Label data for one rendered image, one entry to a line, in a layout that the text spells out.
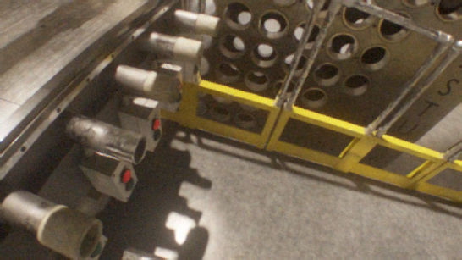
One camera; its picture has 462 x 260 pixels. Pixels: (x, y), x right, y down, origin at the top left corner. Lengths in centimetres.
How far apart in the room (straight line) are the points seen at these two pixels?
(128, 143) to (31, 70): 27
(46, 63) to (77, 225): 35
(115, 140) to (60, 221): 16
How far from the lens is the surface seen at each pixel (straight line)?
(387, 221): 175
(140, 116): 64
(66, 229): 40
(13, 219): 45
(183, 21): 83
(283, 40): 196
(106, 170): 56
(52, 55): 62
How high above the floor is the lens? 124
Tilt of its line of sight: 50 degrees down
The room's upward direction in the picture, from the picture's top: 15 degrees clockwise
